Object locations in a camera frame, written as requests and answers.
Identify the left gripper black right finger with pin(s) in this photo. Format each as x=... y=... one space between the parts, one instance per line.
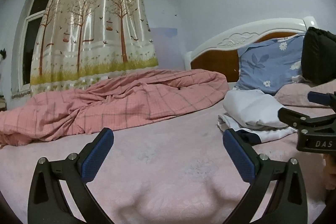
x=288 y=203

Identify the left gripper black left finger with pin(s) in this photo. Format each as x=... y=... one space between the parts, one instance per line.
x=47 y=202

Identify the navy and white jacket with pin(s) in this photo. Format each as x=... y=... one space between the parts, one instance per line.
x=254 y=116

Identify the person right hand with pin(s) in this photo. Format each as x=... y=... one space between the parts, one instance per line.
x=329 y=172

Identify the pink pillow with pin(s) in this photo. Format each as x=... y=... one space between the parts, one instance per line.
x=296 y=94

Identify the black pillow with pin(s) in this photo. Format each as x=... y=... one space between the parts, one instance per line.
x=318 y=56

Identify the blue floral pillow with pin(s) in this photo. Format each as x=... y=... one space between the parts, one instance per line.
x=271 y=64

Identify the pink plaid quilt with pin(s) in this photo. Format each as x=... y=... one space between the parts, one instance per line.
x=123 y=102

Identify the tree print curtain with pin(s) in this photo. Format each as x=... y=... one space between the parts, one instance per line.
x=81 y=42

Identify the white window frame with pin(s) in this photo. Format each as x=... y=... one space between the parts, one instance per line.
x=24 y=42

